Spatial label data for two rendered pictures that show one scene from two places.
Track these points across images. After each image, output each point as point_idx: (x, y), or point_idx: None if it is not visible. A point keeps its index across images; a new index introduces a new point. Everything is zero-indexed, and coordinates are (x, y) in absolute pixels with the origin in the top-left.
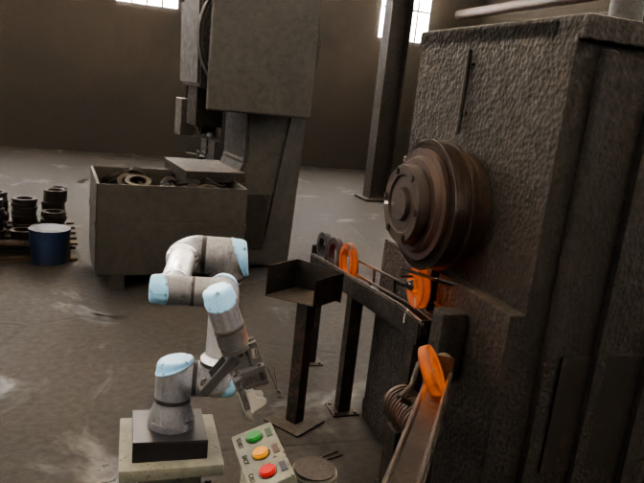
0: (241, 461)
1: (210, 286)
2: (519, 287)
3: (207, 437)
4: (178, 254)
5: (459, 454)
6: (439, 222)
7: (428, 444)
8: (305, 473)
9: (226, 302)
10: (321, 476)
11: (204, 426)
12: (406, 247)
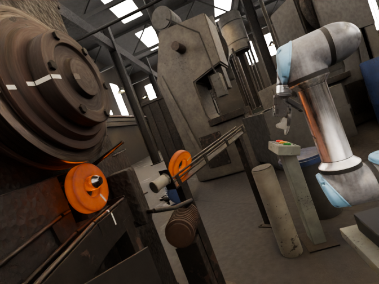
0: (291, 143)
1: None
2: (106, 142)
3: (356, 216)
4: None
5: (157, 263)
6: None
7: (220, 137)
8: (266, 164)
9: None
10: (259, 165)
11: (369, 226)
12: (90, 133)
